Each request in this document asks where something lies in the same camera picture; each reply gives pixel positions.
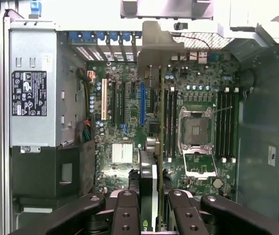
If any white chipset heatsink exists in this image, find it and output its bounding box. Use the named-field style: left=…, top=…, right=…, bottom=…
left=112, top=143, right=133, bottom=164

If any green motherboard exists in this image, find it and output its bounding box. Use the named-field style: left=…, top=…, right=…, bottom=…
left=85, top=52, right=240, bottom=196

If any CPU socket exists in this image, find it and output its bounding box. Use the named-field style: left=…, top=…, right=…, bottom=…
left=178, top=106, right=215, bottom=154

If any black plastic shroud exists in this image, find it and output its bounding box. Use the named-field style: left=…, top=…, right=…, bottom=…
left=11, top=144, right=96, bottom=204

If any black RAM slot bank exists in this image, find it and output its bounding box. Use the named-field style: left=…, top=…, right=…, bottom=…
left=215, top=87, right=238, bottom=164

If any blue expansion slot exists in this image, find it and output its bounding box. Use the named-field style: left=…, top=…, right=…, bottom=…
left=140, top=82, right=145, bottom=127

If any white expansion slot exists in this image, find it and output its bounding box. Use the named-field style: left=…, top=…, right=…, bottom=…
left=101, top=78, right=107, bottom=120

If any dark grey open PC case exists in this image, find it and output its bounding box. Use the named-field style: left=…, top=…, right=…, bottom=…
left=2, top=0, right=279, bottom=235

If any grey power supply with label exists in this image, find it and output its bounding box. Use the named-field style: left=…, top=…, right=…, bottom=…
left=9, top=21, right=59, bottom=147

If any blue case latch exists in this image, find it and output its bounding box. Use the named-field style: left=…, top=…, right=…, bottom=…
left=29, top=0, right=41, bottom=17

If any white case wall sticker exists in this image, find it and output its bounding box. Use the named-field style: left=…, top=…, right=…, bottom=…
left=268, top=146, right=277, bottom=167

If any red wire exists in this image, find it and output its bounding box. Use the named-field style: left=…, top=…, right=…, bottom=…
left=188, top=34, right=212, bottom=53

